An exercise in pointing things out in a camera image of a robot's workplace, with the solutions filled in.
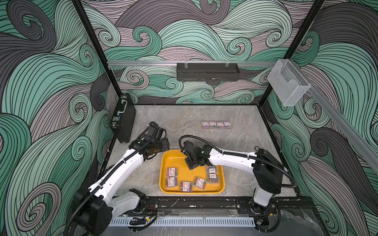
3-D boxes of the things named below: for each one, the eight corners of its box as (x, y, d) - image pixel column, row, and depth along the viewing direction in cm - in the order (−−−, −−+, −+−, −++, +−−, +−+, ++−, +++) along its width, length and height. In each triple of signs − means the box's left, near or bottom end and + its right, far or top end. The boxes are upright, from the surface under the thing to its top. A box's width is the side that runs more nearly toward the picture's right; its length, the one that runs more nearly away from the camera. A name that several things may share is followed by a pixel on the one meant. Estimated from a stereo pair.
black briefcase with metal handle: (121, 144, 99) (108, 125, 82) (129, 113, 117) (120, 92, 101) (132, 144, 99) (121, 124, 82) (138, 113, 118) (130, 92, 101)
